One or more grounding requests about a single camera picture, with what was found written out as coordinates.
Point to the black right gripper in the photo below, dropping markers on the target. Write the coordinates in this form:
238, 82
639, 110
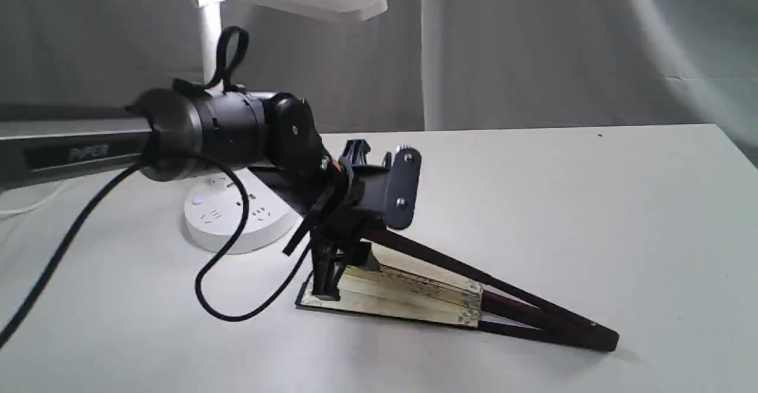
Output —
326, 193

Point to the folding paper fan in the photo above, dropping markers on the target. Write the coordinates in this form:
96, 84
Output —
415, 283

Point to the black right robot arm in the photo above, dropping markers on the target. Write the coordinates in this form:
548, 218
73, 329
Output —
172, 134

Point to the white desk lamp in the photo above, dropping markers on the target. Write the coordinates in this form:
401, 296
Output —
213, 207

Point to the grey backdrop curtain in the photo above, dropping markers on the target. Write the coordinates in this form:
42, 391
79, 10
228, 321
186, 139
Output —
422, 65

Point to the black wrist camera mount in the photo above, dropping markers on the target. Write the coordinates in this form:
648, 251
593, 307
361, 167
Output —
386, 192

